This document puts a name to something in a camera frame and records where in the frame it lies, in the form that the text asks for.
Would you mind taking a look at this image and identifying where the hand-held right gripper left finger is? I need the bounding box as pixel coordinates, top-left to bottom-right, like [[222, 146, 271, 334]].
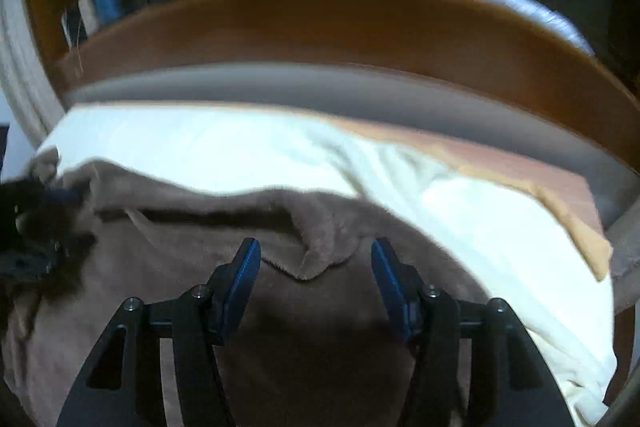
[[56, 237, 263, 427]]

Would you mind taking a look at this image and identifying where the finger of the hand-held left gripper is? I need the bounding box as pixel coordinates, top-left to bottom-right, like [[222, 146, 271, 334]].
[[42, 188, 83, 206]]

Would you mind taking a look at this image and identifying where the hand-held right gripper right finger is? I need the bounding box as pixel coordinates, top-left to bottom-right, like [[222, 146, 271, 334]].
[[370, 237, 576, 427]]

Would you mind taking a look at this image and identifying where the brown fleece garment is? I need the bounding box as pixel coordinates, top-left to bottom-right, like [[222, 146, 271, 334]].
[[0, 149, 501, 427]]

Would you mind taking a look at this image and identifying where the white bed sheet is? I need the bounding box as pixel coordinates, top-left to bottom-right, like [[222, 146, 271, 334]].
[[35, 104, 618, 427]]

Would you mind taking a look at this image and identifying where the dark thread spool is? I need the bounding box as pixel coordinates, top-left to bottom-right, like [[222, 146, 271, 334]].
[[62, 4, 81, 45]]

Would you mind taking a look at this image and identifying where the tan blanket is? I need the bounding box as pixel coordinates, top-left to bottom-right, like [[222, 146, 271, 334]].
[[320, 114, 613, 283]]

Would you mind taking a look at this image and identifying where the cream thread spool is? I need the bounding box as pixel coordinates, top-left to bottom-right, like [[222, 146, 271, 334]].
[[79, 0, 98, 35]]

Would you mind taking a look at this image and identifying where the wooden window frame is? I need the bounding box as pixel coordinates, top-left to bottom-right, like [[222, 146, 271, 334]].
[[22, 0, 640, 178]]

